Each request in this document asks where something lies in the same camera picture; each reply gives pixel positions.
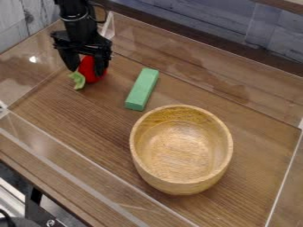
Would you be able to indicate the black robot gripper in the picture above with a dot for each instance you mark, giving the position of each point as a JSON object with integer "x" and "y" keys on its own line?
{"x": 81, "y": 39}

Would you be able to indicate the red plush strawberry green leaves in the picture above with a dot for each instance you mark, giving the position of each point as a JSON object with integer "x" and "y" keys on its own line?
{"x": 85, "y": 75}

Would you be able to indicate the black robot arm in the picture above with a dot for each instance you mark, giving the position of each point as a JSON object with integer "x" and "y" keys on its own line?
{"x": 74, "y": 9}

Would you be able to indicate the green rectangular block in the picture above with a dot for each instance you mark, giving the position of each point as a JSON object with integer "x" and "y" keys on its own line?
{"x": 142, "y": 89}

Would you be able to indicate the light wooden bowl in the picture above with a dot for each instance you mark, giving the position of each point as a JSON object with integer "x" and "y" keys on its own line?
{"x": 182, "y": 148}

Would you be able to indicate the black table leg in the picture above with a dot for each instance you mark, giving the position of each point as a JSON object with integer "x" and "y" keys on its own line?
{"x": 33, "y": 204}

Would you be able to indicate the clear acrylic corner bracket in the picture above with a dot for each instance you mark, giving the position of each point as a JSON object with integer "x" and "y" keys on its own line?
{"x": 107, "y": 28}

